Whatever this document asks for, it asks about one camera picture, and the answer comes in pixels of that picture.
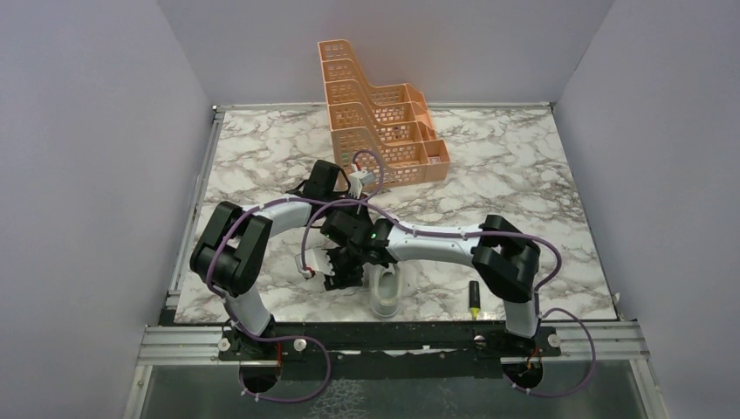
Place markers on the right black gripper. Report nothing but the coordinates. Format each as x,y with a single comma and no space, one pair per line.
340,280

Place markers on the white sneaker shoe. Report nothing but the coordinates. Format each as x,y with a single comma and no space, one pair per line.
384,275

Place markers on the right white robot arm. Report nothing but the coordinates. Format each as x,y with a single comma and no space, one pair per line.
505,260

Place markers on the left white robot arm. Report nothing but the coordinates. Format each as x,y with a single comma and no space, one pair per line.
229,254

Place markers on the orange plastic file organizer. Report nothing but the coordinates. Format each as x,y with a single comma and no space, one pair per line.
384,129

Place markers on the black yellow highlighter marker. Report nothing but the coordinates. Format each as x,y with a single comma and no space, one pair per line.
474,299

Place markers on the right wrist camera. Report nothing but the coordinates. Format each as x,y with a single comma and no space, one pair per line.
314,261

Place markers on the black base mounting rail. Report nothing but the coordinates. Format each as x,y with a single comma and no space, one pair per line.
306,351

